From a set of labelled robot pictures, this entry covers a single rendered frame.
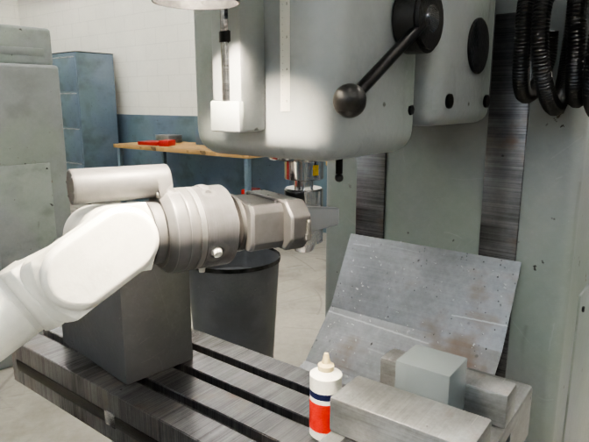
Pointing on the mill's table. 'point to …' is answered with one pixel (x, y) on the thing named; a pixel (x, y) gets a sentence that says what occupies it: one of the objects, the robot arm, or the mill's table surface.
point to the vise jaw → (400, 417)
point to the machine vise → (477, 401)
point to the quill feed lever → (402, 19)
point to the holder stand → (138, 326)
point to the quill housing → (316, 82)
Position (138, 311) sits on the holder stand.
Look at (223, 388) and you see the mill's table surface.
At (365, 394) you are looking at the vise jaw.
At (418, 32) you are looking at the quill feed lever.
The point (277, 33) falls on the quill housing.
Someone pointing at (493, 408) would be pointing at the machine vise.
